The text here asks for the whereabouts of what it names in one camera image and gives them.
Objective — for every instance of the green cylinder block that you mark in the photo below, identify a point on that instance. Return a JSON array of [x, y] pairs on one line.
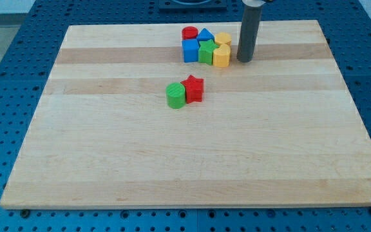
[[176, 95]]

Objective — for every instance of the red star block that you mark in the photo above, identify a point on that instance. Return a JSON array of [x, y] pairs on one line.
[[194, 89]]

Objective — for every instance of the green star block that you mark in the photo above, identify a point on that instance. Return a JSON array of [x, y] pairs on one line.
[[205, 52]]

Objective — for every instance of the yellow heart block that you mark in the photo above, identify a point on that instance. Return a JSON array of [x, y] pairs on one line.
[[221, 56]]

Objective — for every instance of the blue cube block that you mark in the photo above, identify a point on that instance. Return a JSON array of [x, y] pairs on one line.
[[190, 48]]

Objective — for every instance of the red cylinder block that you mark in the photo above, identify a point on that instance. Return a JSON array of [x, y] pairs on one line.
[[189, 32]]

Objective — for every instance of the blue triangle block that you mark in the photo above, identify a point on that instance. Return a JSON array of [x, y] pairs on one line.
[[204, 35]]

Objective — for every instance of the yellow hexagon block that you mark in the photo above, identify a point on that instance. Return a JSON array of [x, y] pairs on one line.
[[223, 38]]

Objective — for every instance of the light wooden board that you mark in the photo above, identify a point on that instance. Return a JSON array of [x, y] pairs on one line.
[[281, 131]]

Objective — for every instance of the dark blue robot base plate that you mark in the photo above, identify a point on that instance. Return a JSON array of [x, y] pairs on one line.
[[191, 4]]

